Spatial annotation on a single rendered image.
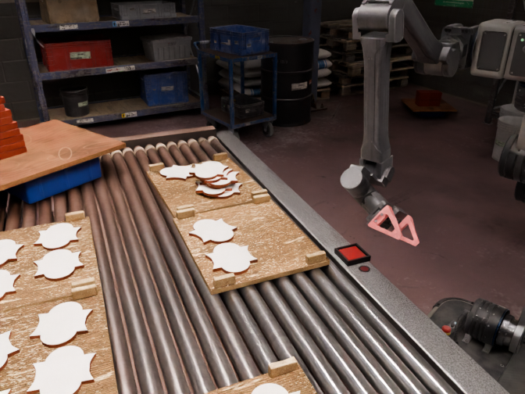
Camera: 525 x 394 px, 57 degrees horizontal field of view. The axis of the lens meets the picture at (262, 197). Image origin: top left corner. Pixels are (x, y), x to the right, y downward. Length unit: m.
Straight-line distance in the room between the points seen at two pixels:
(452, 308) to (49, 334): 1.79
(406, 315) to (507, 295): 1.85
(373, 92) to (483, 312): 1.25
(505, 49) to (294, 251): 0.83
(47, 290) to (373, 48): 1.00
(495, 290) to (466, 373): 1.94
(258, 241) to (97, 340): 0.55
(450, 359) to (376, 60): 0.68
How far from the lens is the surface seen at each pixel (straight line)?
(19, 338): 1.24
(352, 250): 1.44
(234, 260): 1.34
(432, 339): 1.21
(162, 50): 5.66
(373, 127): 1.23
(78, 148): 1.97
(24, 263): 1.50
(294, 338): 1.16
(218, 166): 1.78
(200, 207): 1.64
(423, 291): 2.91
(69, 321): 1.23
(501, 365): 2.21
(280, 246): 1.42
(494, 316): 2.19
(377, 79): 1.18
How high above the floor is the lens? 1.70
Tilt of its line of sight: 27 degrees down
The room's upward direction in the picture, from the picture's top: straight up
